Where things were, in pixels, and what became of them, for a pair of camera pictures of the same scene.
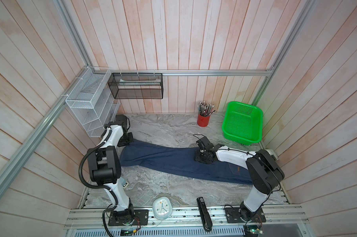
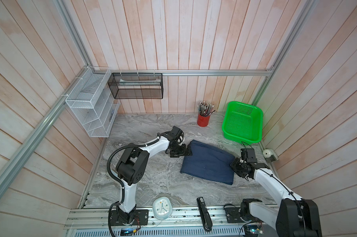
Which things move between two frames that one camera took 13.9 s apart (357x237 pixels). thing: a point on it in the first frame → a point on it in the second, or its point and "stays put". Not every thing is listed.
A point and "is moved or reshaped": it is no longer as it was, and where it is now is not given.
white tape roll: [271, 152] stays put
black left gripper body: [126, 139] → [179, 150]
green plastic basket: [243, 122] stays put
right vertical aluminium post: [305, 10] stays put
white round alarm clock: [162, 208] stays put
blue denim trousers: [180, 158] is moved or reshaped
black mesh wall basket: [136, 85] stays put
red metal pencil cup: [202, 121] stays put
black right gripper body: [200, 157] → [237, 166]
